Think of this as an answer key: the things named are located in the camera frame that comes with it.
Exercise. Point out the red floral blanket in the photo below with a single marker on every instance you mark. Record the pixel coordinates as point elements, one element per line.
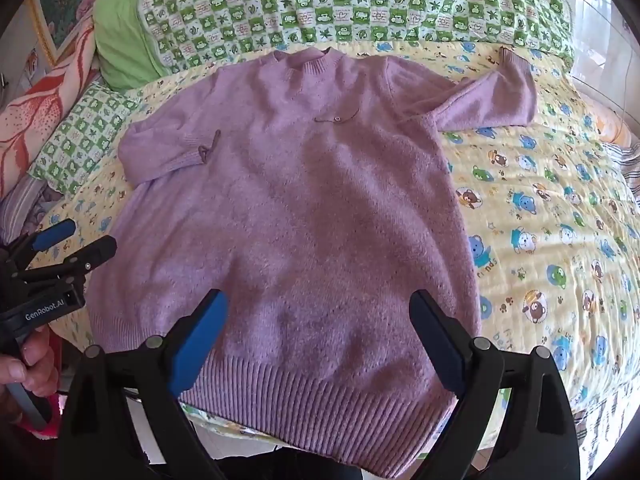
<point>30,115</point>

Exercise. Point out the purple knit sweater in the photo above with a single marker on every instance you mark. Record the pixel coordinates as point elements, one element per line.
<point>300,200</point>

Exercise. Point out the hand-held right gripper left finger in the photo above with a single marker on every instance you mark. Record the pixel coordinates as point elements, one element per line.
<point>200,340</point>

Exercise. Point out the green checked quilt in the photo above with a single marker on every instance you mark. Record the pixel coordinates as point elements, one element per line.
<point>350,0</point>

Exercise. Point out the yellow bear printed blanket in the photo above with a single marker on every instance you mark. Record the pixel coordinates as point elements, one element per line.
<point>540,220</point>

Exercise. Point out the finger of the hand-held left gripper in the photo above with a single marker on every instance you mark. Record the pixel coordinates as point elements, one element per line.
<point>90,255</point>
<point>55,232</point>

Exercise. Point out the orange cloth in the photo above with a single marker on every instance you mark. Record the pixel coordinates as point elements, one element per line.
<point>612,125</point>

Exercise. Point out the small green checked pillow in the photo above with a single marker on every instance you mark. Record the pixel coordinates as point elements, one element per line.
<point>80,140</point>

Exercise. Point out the person's left hand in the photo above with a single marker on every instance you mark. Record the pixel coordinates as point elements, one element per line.
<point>40,355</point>

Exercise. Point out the grey striped cloth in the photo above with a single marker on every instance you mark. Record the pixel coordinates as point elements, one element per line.
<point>627,165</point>

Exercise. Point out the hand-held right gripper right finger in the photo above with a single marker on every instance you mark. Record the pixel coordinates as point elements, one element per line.
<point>442,350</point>

